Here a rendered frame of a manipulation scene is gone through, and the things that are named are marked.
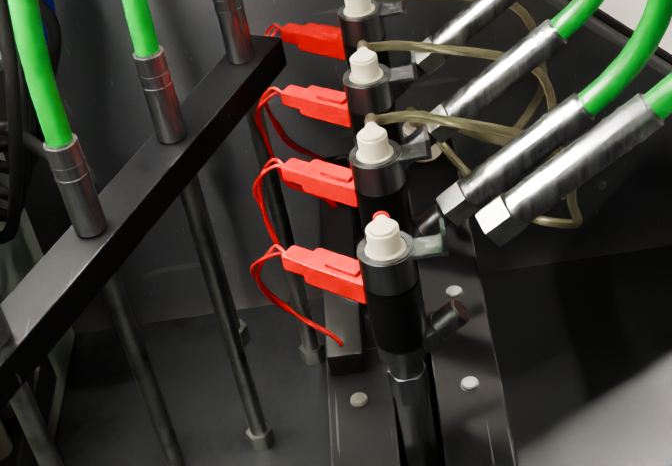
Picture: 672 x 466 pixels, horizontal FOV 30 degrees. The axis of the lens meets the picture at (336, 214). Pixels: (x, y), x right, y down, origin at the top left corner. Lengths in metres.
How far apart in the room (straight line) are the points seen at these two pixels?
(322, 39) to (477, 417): 0.27
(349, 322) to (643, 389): 0.26
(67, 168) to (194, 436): 0.33
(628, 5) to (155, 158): 0.47
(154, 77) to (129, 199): 0.07
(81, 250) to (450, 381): 0.22
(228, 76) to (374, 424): 0.24
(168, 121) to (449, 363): 0.22
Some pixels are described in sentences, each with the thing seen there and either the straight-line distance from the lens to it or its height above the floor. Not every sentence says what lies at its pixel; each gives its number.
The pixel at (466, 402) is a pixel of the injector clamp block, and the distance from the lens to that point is 0.72.
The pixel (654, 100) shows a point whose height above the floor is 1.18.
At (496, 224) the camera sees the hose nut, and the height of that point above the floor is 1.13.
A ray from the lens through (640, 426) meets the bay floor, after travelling 0.90.
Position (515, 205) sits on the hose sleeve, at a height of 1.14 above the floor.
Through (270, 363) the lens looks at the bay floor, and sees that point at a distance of 0.98.
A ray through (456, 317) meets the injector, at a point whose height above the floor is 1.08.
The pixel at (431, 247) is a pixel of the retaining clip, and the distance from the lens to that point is 0.60.
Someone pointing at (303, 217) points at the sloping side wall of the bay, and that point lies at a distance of 0.98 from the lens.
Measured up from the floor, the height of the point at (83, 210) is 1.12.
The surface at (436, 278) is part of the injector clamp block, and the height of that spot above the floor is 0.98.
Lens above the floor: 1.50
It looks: 37 degrees down
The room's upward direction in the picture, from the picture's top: 12 degrees counter-clockwise
